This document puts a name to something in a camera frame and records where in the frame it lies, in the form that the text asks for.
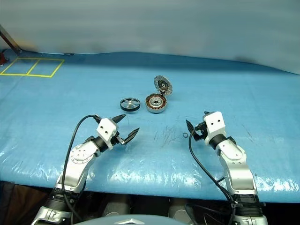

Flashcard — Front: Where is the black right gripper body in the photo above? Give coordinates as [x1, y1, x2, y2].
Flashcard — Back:
[191, 121, 208, 143]

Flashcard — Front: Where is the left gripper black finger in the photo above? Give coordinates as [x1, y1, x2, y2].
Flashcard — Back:
[122, 127, 141, 146]
[111, 114, 127, 125]

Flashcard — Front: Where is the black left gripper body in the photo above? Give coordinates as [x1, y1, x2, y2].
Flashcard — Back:
[112, 131, 126, 146]

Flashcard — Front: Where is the black rimmed silver rotor wheel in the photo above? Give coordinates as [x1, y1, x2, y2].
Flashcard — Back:
[120, 97, 142, 113]

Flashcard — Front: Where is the motor stator with copper windings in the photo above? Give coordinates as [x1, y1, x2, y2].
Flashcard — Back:
[145, 93, 168, 115]

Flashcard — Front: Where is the silver finned motor end cap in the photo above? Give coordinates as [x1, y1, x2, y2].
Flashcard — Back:
[153, 75, 173, 96]

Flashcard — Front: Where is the blue plastic table cover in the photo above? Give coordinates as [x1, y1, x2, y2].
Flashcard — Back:
[0, 48, 300, 203]

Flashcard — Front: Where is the grey rounded cylinder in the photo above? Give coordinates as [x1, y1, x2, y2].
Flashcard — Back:
[103, 195, 131, 218]
[167, 197, 189, 219]

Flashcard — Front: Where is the grey robot torso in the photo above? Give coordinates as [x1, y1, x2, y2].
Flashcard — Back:
[79, 214, 188, 225]

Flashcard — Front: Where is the yellow tape rectangle marking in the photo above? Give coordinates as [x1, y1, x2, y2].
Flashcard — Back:
[0, 57, 66, 78]

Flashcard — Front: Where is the slanted metal bar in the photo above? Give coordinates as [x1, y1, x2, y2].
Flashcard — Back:
[0, 23, 22, 53]

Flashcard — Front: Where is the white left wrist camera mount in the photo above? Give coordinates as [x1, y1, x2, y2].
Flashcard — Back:
[95, 118, 119, 150]

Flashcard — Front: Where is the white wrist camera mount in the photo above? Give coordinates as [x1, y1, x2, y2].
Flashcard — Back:
[202, 111, 227, 145]
[95, 118, 119, 150]

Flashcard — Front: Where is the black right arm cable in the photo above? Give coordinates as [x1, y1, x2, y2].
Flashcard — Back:
[188, 126, 238, 225]

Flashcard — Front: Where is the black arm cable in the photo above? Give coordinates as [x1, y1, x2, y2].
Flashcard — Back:
[188, 126, 238, 225]
[61, 114, 102, 224]

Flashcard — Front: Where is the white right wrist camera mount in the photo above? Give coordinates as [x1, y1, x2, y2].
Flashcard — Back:
[202, 111, 227, 145]

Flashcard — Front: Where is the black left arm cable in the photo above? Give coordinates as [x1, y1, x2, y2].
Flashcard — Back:
[61, 114, 102, 224]

